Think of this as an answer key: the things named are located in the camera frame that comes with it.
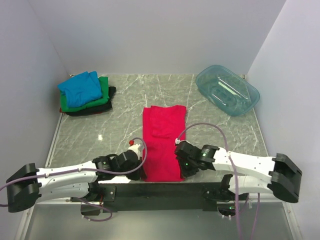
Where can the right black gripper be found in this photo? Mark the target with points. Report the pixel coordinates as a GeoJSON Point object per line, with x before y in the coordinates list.
{"type": "Point", "coordinates": [184, 172]}

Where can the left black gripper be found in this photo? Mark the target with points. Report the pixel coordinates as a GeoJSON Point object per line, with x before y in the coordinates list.
{"type": "Point", "coordinates": [136, 176]}

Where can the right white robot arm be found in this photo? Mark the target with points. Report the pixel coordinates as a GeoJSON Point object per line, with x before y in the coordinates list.
{"type": "Point", "coordinates": [245, 174]}

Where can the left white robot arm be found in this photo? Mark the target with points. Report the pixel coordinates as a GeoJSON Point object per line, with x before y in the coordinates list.
{"type": "Point", "coordinates": [30, 185]}

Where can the black base beam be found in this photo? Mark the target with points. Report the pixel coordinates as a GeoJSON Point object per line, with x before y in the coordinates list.
{"type": "Point", "coordinates": [159, 196]}

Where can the folded black t shirt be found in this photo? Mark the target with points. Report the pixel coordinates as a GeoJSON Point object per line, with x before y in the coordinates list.
{"type": "Point", "coordinates": [98, 109]}

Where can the clear blue plastic tub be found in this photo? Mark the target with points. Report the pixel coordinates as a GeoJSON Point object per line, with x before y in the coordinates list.
{"type": "Point", "coordinates": [228, 91]}

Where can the folded green t shirt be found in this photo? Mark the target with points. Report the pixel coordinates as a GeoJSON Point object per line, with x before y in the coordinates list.
{"type": "Point", "coordinates": [104, 84]}

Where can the folded blue t shirt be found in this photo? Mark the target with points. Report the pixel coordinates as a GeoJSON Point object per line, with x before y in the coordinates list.
{"type": "Point", "coordinates": [80, 90]}

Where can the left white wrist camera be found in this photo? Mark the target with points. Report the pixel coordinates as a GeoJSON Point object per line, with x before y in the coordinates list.
{"type": "Point", "coordinates": [137, 148]}

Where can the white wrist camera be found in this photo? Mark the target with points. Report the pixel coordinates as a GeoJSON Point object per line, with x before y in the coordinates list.
{"type": "Point", "coordinates": [177, 141]}
{"type": "Point", "coordinates": [137, 148]}

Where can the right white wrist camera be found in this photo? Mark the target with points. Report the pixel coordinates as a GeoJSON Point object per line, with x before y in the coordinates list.
{"type": "Point", "coordinates": [177, 141]}

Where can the aluminium frame rail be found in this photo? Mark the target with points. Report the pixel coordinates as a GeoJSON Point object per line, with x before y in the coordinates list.
{"type": "Point", "coordinates": [65, 147]}

